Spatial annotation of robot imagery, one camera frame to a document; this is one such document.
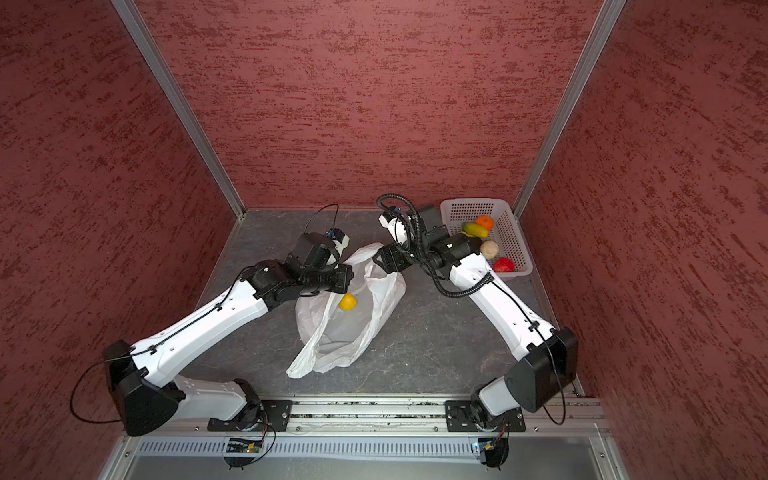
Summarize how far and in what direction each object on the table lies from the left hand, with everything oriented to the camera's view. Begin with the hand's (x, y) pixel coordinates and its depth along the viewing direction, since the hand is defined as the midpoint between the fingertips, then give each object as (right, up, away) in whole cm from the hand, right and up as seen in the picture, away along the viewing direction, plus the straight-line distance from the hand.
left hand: (351, 280), depth 75 cm
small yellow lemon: (-3, -9, +15) cm, 18 cm away
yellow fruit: (+40, +14, +30) cm, 52 cm away
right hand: (+8, +6, 0) cm, 10 cm away
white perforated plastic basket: (+53, +13, +33) cm, 64 cm away
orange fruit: (+47, +18, +37) cm, 62 cm away
